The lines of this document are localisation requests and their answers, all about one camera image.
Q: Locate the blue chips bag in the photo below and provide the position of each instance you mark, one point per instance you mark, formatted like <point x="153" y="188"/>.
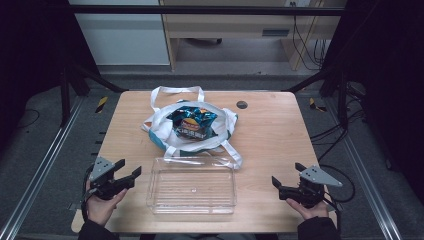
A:
<point x="193" y="123"/>

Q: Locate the person's right hand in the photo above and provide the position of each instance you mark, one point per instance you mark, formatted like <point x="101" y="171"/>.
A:
<point x="310" y="211"/>

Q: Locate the aluminium floor rail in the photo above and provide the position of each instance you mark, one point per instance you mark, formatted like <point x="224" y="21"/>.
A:
<point x="43" y="160"/>
<point x="363" y="170"/>

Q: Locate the white cabinet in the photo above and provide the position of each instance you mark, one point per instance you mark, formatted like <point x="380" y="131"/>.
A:
<point x="123" y="36"/>

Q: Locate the black metal stand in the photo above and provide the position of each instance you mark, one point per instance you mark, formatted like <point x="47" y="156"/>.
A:
<point x="65" y="96"/>
<point x="341" y="96"/>

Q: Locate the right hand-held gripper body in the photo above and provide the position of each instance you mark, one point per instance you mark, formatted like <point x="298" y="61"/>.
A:
<point x="311" y="185"/>

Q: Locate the clear plastic tray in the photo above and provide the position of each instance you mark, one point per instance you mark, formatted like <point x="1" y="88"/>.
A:
<point x="191" y="186"/>

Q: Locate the black metal frame bar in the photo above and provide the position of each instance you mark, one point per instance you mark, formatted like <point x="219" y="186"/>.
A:
<point x="206" y="10"/>

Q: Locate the white and teal tote bag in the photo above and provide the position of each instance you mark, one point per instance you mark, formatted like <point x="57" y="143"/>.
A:
<point x="160" y="128"/>

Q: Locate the person's left hand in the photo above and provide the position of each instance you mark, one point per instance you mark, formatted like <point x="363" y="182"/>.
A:
<point x="101" y="208"/>

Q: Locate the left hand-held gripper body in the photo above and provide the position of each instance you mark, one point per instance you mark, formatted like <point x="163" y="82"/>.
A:
<point x="101" y="168"/>

